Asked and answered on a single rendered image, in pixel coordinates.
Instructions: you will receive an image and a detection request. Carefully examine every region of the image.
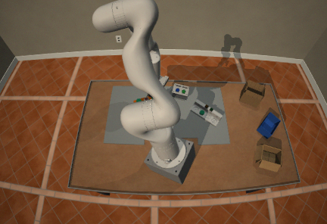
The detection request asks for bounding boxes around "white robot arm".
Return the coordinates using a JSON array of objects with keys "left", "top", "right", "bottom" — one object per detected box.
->
[{"left": 92, "top": 0, "right": 186, "bottom": 168}]

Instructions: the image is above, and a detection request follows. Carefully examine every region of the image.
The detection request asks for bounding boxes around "white push-button panel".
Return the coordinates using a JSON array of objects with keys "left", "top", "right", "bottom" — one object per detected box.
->
[{"left": 172, "top": 83, "right": 190, "bottom": 100}]

